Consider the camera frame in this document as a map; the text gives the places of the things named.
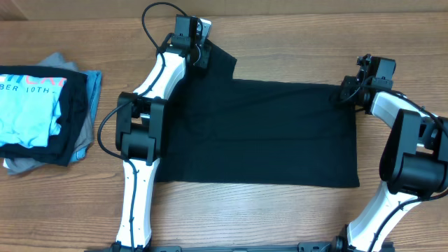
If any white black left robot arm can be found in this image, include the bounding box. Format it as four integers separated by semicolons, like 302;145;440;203
111;15;212;251

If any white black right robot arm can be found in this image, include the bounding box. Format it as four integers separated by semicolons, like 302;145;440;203
326;54;447;251

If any folded blue shirt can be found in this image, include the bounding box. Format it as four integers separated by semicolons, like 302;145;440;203
70;70;102;162

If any folded grey shirt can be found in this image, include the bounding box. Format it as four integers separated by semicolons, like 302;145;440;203
1;62;88;173

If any folded black printed t-shirt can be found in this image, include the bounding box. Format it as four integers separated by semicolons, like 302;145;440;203
1;73;68;149

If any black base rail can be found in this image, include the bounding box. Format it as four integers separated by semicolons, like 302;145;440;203
85;239;345;252

